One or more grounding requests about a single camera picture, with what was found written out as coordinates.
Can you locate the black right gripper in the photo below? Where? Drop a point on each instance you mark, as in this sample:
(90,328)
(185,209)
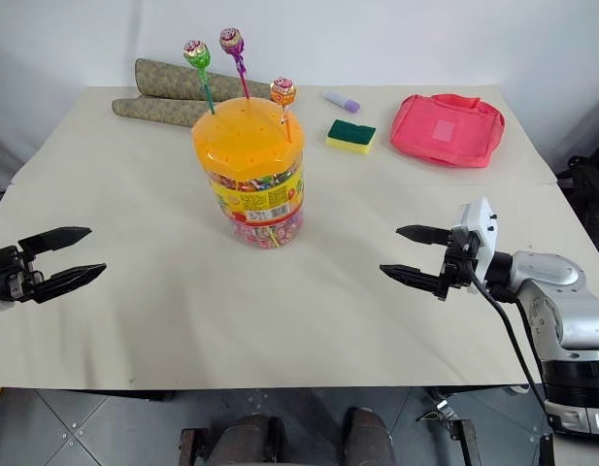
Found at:
(458,264)

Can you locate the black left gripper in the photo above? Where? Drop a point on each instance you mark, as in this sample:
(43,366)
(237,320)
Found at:
(8,276)

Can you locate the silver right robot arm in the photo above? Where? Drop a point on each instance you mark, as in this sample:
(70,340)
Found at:
(556,315)

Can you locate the orange lid lollipop jar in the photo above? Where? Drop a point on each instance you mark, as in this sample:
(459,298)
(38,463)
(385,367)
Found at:
(250,170)

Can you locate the orange wrapped lollipop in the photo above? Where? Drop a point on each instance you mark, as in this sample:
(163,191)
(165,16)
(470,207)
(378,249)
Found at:
(283,92)

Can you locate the green wrapped lollipop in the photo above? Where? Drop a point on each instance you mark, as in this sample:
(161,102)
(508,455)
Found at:
(198,60)

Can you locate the purple wrapped lollipop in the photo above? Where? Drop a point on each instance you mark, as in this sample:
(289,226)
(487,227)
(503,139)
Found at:
(233,48)

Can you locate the pink fabric bag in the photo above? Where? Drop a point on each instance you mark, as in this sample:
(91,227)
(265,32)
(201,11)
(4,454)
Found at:
(444,128)

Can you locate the yellow green sponge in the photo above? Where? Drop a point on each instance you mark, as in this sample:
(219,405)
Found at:
(351,136)

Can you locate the metal table clamp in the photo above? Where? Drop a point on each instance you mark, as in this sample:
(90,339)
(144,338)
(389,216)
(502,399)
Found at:
(440,410)

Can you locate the purple white marker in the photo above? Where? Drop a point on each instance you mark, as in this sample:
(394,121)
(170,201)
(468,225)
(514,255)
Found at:
(340,101)

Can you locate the small patterned fabric roll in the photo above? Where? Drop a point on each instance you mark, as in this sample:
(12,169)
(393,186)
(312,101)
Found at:
(158,109)

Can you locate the black equipment beside table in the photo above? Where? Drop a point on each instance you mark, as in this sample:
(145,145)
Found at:
(588,194)

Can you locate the large patterned fabric roll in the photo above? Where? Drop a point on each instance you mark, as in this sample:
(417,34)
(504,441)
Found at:
(182,80)

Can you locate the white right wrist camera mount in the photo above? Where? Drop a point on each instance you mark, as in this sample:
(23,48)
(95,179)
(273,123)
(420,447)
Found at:
(478,233)

